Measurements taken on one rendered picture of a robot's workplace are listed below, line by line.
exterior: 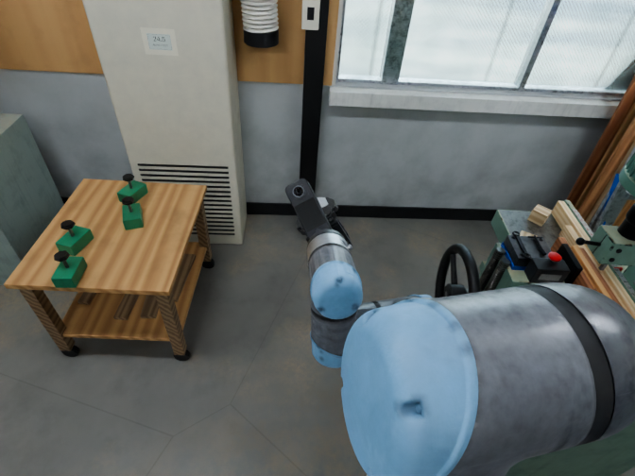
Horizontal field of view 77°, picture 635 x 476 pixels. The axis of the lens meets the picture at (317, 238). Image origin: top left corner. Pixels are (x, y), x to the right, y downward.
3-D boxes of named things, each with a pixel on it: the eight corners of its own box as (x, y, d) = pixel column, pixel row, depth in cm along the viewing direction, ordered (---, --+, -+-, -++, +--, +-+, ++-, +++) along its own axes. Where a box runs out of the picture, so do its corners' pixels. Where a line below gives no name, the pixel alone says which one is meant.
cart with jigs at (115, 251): (114, 257, 223) (75, 157, 180) (217, 262, 226) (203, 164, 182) (58, 365, 175) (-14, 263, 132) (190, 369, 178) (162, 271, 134)
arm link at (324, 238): (299, 256, 66) (342, 232, 65) (298, 244, 71) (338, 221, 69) (321, 288, 70) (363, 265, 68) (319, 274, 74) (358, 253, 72)
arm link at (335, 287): (312, 327, 59) (311, 279, 56) (307, 286, 69) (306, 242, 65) (364, 324, 60) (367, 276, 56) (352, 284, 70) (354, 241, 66)
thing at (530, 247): (500, 245, 107) (508, 229, 103) (540, 247, 107) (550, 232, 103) (517, 281, 97) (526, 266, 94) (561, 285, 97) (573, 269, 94)
